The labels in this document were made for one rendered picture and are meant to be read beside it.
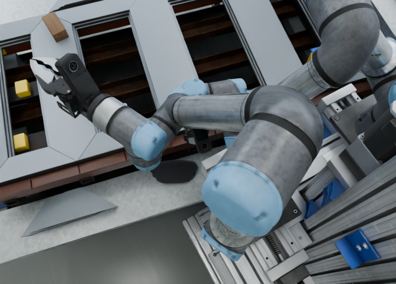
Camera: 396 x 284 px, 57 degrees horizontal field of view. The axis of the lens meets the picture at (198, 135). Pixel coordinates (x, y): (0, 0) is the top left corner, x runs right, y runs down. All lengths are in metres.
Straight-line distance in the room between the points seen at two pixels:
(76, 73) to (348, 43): 0.55
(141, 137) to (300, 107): 0.34
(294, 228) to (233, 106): 0.67
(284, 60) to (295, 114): 1.10
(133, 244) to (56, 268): 0.43
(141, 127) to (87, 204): 0.82
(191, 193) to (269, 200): 1.04
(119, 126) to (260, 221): 0.38
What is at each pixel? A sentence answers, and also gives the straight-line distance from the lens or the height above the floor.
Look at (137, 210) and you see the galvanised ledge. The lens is 1.52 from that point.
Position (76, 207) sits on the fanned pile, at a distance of 1.54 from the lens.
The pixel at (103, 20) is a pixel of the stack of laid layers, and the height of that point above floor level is 0.83.
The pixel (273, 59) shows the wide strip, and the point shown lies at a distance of 1.62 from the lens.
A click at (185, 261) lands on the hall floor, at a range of 2.16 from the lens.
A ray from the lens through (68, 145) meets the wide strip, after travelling 1.48.
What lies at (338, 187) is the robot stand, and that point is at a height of 1.22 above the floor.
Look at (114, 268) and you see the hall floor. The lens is 2.20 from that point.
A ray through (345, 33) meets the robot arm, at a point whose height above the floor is 1.56.
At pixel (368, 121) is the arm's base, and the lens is 1.28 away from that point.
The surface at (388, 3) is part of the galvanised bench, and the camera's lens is 1.68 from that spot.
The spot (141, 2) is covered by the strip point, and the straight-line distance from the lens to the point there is 1.81.
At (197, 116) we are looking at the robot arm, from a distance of 0.77.
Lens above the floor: 2.15
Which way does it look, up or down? 66 degrees down
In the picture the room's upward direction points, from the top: straight up
